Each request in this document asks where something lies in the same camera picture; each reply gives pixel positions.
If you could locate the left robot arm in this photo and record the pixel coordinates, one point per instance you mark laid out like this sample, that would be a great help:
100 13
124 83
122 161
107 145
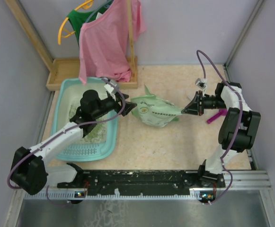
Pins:
29 169

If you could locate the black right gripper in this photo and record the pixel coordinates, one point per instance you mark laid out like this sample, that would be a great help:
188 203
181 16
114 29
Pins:
194 107

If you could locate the grey slotted cable duct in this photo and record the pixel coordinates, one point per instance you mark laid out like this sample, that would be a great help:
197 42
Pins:
54 195

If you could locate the wooden clothes rack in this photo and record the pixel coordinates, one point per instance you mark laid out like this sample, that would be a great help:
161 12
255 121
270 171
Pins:
68 68

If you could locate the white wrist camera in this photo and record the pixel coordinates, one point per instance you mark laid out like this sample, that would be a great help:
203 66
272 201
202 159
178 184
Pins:
201 83
111 86

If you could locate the blue grey clothes hanger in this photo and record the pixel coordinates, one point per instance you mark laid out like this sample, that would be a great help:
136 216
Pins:
101 9

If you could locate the pink t-shirt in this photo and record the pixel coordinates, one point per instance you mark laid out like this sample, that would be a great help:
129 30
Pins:
103 44

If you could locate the magenta litter scoop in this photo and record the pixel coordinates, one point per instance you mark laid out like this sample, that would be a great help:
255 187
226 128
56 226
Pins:
221 112

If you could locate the teal plastic litter box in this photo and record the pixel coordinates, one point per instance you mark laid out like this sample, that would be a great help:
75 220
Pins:
98 144

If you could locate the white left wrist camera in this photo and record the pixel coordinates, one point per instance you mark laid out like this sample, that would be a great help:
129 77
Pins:
111 86

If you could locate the green cat litter bag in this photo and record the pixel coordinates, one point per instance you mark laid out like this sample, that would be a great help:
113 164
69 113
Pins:
153 111

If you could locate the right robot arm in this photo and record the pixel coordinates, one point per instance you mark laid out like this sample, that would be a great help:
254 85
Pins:
237 133

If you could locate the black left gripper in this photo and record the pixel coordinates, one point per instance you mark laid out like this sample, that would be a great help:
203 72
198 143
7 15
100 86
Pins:
118 99

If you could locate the green shirt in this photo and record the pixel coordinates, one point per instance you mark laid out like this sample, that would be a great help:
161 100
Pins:
77 19

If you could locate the green litter pellet pile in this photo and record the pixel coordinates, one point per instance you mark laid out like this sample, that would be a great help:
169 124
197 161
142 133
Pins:
97 135

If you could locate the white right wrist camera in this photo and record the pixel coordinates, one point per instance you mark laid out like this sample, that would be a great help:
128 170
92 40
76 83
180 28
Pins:
201 83

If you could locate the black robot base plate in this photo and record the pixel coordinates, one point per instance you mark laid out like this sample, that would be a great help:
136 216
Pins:
146 183

